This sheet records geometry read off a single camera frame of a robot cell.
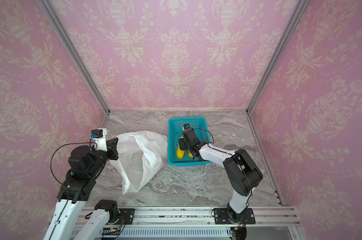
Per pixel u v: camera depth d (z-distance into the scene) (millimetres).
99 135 555
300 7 686
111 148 593
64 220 425
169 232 777
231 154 507
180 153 919
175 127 1068
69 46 833
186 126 828
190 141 714
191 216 759
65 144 513
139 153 961
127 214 747
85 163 486
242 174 466
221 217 730
